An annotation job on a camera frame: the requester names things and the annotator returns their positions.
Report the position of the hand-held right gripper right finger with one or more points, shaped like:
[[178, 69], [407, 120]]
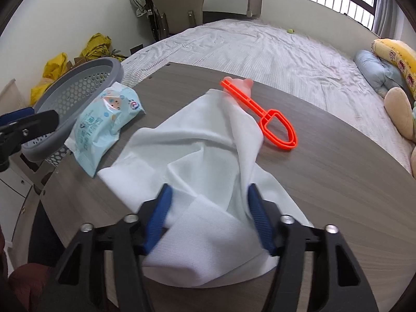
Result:
[[260, 221]]

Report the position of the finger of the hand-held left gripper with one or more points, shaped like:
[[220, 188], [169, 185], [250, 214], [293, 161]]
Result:
[[35, 123], [16, 114]]

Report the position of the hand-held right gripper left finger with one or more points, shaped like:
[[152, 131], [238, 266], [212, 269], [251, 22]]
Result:
[[159, 214]]

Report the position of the white wipe sheet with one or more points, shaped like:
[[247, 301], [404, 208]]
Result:
[[195, 156]]

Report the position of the grey perforated waste basket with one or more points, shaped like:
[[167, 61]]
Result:
[[97, 68]]

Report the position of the white zippered bag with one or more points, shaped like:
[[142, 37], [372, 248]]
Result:
[[11, 94]]

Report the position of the large yellow plastic bag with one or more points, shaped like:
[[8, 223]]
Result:
[[53, 71]]

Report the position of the light blue wet wipes pack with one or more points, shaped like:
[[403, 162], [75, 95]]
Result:
[[97, 126]]

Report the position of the white cabinet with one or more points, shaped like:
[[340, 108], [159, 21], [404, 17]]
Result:
[[16, 188]]

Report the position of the yellow bag with green print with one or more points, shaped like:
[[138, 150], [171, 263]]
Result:
[[115, 55]]

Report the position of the orange plastic toy shovel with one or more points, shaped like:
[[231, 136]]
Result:
[[268, 115]]

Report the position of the pink pig toy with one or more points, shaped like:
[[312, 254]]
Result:
[[245, 86]]

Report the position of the person's dark red clothing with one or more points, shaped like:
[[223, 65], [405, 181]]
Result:
[[26, 282]]

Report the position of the bed with checkered sheet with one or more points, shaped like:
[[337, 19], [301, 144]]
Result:
[[292, 58]]

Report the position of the beige plush toy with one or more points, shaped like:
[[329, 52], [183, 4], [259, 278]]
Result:
[[399, 110]]

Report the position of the grey upholstered chair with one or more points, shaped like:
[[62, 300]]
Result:
[[175, 0]]

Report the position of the light blue pillow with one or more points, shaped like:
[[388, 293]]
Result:
[[370, 68]]

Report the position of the yellow printed pillow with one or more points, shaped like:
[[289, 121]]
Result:
[[396, 55]]

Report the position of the white grey desk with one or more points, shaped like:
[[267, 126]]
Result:
[[227, 1]]

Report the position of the grey curtain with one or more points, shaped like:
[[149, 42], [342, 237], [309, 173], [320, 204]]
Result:
[[388, 13]]

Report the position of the dark wall socket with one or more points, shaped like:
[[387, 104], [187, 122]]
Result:
[[136, 49]]

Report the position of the black metal frame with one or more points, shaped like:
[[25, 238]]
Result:
[[156, 19]]

